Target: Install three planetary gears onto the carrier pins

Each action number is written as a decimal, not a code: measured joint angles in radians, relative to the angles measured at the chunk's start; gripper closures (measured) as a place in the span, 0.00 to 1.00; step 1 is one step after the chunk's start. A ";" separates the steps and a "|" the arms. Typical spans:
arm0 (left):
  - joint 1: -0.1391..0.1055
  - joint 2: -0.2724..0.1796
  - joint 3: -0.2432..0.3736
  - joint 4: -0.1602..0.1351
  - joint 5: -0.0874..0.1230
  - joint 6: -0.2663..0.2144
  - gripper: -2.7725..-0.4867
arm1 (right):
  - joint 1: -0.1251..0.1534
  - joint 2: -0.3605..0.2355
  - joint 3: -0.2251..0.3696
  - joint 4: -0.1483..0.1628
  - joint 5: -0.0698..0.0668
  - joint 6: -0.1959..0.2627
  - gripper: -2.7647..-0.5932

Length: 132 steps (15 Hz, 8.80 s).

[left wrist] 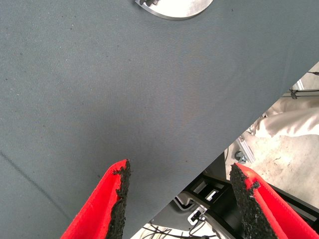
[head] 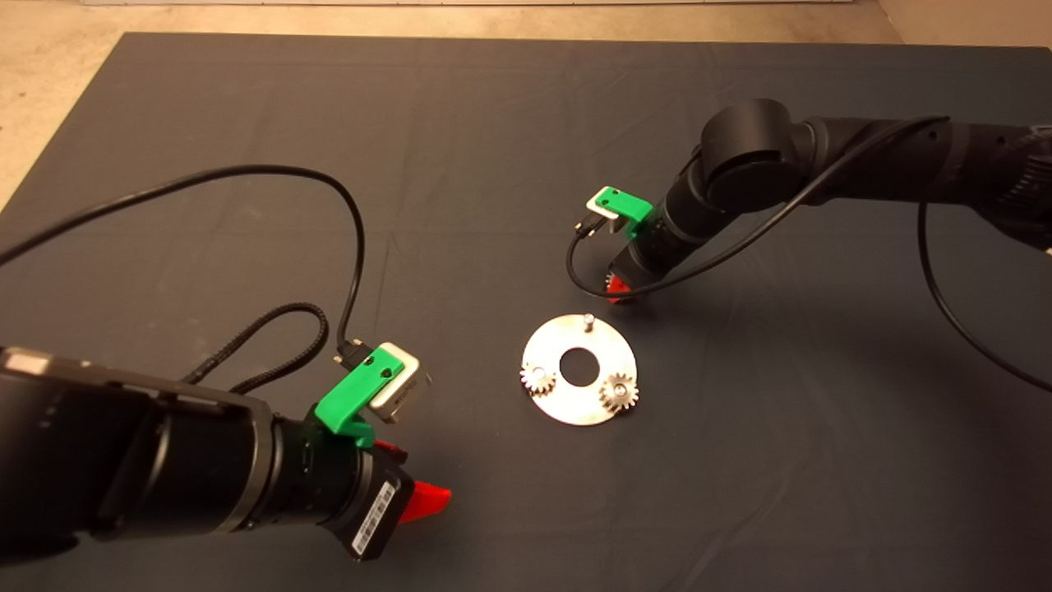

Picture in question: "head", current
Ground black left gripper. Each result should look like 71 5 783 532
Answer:
275 411 453 562

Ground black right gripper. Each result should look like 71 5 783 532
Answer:
607 201 699 303

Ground small steel planetary gear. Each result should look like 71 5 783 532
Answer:
598 372 639 414
519 362 557 397

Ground round metal carrier plate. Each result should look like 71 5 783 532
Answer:
522 314 639 427

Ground dark grey table cloth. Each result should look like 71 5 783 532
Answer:
0 33 1052 592

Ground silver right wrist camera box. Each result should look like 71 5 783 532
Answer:
585 191 621 235

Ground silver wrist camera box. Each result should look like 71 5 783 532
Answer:
585 191 621 235
370 341 432 424

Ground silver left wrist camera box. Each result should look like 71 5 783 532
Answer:
370 341 432 424

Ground green right camera mount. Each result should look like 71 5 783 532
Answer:
593 187 654 241

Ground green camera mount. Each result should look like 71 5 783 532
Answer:
593 187 654 241
315 345 405 449

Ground green left camera mount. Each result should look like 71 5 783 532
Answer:
315 345 405 449

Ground thin black right camera cable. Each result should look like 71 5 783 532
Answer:
565 115 1052 394

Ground thin black camera cable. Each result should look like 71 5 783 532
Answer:
0 164 367 364
565 115 1052 394

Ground braided black left arm cable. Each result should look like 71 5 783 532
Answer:
181 302 330 395

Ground thin black left camera cable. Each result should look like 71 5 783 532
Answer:
0 164 367 364

